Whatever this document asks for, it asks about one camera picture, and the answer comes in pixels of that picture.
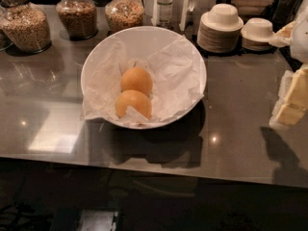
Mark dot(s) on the short stack paper bowls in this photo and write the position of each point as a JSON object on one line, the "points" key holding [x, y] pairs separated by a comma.
{"points": [[256, 34]]}

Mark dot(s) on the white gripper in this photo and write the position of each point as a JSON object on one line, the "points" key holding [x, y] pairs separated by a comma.
{"points": [[300, 39]]}

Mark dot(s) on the black rubber mat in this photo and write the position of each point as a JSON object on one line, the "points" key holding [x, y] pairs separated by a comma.
{"points": [[293, 63]]}

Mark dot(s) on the middle glass grain jar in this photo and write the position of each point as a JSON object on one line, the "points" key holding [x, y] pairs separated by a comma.
{"points": [[79, 18]]}

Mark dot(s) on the large white bowl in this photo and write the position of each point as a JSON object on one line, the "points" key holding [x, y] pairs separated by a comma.
{"points": [[134, 42]]}

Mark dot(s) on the clear glass bottle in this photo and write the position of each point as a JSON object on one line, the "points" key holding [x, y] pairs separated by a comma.
{"points": [[164, 12]]}

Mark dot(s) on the right glass cereal jar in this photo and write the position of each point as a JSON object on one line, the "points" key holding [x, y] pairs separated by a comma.
{"points": [[124, 14]]}

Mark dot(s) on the left glass grain jar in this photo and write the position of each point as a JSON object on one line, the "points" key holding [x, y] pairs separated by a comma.
{"points": [[25, 26]]}

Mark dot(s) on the white crumpled paper liner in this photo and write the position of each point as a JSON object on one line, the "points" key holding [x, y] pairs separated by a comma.
{"points": [[179, 77]]}

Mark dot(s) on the tall stack paper bowls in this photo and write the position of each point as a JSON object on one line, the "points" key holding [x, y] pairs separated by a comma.
{"points": [[219, 29]]}

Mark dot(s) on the glass grain jar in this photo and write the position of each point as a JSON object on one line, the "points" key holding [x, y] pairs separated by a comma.
{"points": [[79, 18], [25, 26]]}

